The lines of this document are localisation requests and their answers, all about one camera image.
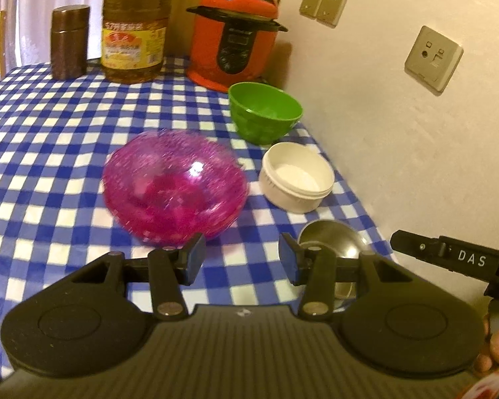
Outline stainless steel bowl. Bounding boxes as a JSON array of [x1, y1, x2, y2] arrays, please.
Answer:
[[296, 220, 375, 312]]

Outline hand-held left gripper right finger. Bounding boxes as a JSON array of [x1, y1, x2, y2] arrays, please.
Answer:
[[278, 233, 437, 321]]

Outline white plastic bowl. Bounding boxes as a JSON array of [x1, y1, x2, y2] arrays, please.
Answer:
[[258, 141, 336, 214]]

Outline blue white checkered tablecloth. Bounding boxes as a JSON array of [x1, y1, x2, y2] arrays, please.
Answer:
[[0, 53, 394, 380]]

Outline brown cylindrical canister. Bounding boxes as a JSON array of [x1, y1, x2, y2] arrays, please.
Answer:
[[51, 4, 91, 81]]

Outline red white object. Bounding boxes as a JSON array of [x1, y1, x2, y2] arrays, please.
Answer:
[[461, 368, 499, 399]]

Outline large cooking oil bottle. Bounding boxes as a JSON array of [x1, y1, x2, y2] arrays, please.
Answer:
[[100, 0, 174, 84]]

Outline beige wall socket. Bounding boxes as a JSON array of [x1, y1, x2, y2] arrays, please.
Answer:
[[404, 24, 465, 94]]

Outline pink glass plate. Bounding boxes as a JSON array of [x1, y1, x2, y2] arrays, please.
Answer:
[[102, 130, 244, 237], [112, 162, 249, 247], [106, 145, 250, 242]]

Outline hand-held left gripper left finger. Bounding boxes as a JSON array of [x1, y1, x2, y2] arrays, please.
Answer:
[[46, 233, 206, 321]]

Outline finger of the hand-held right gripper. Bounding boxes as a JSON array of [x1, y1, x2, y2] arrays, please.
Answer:
[[390, 229, 441, 263]]

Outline red electric pressure cooker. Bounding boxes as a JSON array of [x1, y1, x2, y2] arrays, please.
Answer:
[[185, 0, 289, 94]]

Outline green plastic bowl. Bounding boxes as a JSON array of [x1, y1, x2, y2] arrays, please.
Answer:
[[228, 82, 304, 146]]

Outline double wall power sockets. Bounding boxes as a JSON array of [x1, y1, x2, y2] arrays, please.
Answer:
[[316, 0, 349, 29]]

